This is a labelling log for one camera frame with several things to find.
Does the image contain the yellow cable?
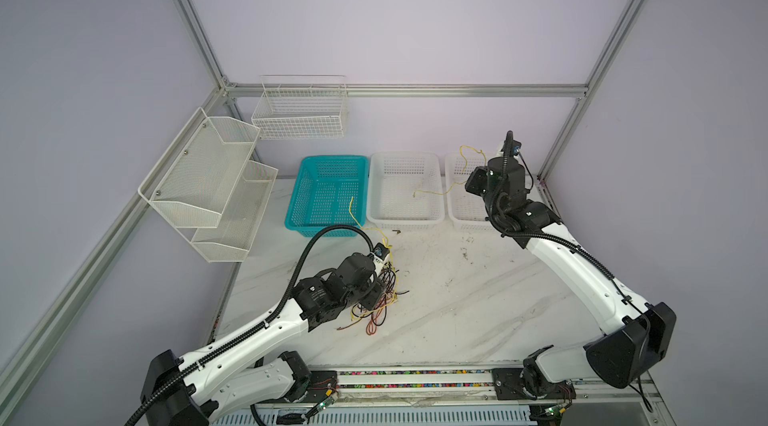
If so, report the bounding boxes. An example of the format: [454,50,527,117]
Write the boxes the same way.
[412,145,490,199]
[347,196,392,250]

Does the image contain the cable bundle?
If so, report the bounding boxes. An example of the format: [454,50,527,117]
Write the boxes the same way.
[335,260,410,337]

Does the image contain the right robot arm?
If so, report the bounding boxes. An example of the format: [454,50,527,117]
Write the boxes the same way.
[465,156,677,399]

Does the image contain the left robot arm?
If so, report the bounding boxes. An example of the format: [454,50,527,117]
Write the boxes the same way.
[127,241,391,425]

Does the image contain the white plastic basket right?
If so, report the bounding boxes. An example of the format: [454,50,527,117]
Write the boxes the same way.
[444,153,495,233]

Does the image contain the white plastic basket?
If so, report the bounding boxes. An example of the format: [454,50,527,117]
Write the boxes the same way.
[444,153,495,233]
[366,152,446,231]

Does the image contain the teal plastic basket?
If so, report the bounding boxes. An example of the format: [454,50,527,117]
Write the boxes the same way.
[284,155,369,238]

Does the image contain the white plastic basket middle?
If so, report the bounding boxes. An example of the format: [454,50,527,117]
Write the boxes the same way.
[366,152,446,231]

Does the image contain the white mesh lower shelf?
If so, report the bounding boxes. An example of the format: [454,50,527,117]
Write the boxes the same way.
[191,161,278,263]

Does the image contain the white mesh shelf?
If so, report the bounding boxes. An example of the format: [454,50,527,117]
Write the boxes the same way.
[138,109,260,229]
[191,161,278,263]

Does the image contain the white mesh upper shelf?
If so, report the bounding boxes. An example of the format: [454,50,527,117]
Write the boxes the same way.
[138,109,260,229]

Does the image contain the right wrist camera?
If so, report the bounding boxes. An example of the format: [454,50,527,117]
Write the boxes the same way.
[501,131,522,158]

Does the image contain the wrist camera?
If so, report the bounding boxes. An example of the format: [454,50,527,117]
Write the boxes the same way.
[501,131,522,158]
[371,243,391,269]

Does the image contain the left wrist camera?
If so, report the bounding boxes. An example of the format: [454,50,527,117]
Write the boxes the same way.
[371,243,391,269]

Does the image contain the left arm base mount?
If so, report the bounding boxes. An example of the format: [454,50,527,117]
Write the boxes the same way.
[283,370,339,403]

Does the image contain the front rail with cables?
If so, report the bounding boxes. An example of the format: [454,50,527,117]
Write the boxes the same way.
[209,365,661,426]

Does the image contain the white wire wall basket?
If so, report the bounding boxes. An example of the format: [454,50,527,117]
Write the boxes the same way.
[251,75,348,140]

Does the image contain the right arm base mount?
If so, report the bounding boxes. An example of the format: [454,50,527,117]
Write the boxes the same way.
[491,345,575,402]

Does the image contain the aluminium frame profiles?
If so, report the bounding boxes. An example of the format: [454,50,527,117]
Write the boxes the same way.
[1,0,648,424]

